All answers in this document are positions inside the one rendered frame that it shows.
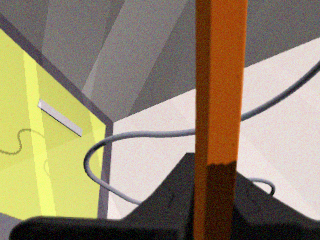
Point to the orange handle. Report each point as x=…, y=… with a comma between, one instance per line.
x=220, y=34

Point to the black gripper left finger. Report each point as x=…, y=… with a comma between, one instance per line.
x=166, y=214

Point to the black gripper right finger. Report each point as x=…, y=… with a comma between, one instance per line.
x=257, y=215

